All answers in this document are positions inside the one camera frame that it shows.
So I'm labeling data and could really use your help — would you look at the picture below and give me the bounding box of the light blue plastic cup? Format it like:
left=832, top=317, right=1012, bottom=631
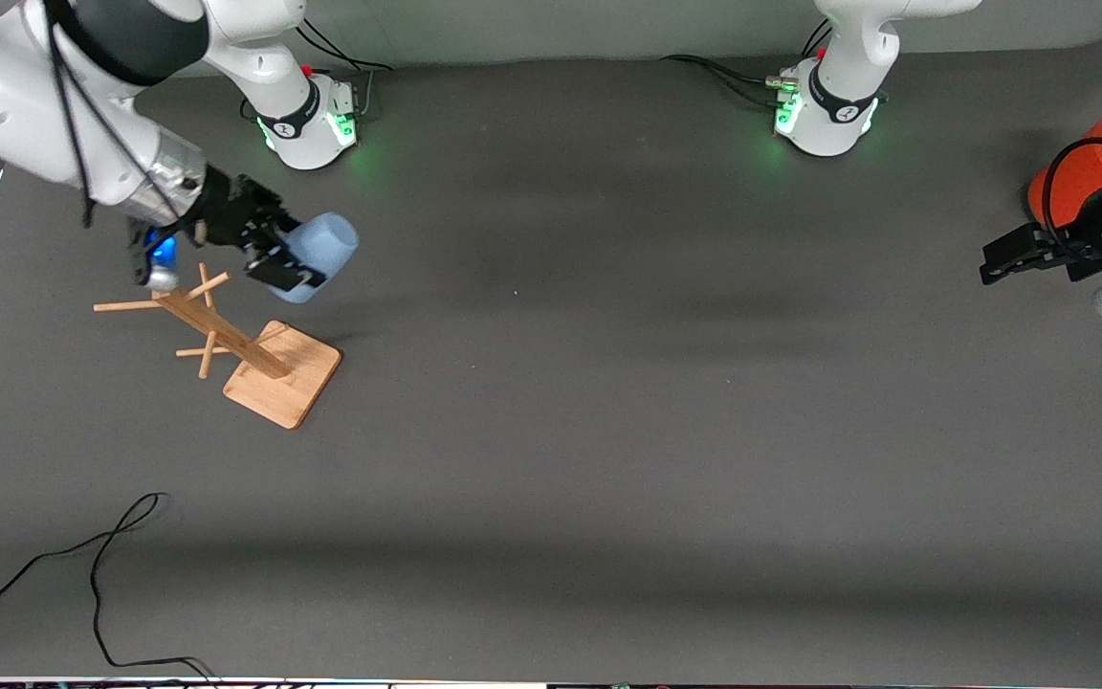
left=274, top=212, right=359, bottom=304

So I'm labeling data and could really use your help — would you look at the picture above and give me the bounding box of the orange cylinder with grey lid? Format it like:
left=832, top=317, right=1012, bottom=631
left=1027, top=93, right=1102, bottom=231

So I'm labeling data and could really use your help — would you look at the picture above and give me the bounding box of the wooden mug tree stand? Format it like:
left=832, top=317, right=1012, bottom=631
left=92, top=263, right=343, bottom=430

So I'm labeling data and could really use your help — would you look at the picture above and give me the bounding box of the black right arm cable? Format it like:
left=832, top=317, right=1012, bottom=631
left=42, top=0, right=208, bottom=231

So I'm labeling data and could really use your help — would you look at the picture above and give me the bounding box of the black right base cable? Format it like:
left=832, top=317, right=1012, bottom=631
left=298, top=19, right=394, bottom=74

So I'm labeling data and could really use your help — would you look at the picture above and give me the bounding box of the black base cable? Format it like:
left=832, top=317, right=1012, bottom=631
left=661, top=19, right=834, bottom=108
left=298, top=19, right=394, bottom=74

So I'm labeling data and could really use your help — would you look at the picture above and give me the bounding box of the black left base cable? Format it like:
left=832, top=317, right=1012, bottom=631
left=661, top=19, right=834, bottom=108

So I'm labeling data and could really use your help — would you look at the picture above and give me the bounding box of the thin black looped cable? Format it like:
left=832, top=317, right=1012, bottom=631
left=0, top=492, right=217, bottom=682

